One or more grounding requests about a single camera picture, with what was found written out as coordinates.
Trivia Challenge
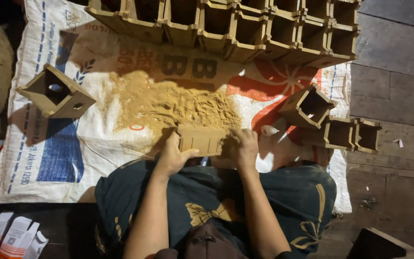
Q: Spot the wooden box with holes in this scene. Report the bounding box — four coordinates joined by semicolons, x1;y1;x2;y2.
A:
16;64;97;119

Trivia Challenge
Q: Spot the dark green patterned sarong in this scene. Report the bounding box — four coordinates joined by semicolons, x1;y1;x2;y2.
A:
94;158;337;259

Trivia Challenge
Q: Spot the dark wooden block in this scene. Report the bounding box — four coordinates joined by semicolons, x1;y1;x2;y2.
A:
346;227;414;259

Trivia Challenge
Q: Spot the small white glue bottle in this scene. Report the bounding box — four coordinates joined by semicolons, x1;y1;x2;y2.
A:
260;125;280;137

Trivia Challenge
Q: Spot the person's right hand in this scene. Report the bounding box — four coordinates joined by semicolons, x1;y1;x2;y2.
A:
221;128;260;170

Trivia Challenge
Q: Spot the open wooden box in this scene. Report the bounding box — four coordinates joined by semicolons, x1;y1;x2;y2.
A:
277;83;338;129
311;115;359;152
352;118;383;154

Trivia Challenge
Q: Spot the person's left hand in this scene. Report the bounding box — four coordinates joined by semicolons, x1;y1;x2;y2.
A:
155;130;200;177

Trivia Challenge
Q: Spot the pile of sawdust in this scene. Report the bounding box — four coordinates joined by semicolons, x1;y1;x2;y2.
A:
109;70;243;133

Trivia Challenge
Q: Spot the slotted wooden box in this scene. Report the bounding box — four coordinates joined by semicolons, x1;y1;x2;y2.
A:
176;120;230;158

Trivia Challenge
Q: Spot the stack of open wooden boxes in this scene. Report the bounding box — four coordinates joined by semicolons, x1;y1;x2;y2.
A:
84;0;361;69

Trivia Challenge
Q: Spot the printed woven plastic sack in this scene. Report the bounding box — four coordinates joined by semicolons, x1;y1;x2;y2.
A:
0;0;353;215

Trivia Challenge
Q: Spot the brown shirt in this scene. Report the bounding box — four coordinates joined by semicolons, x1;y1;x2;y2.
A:
154;222;249;259

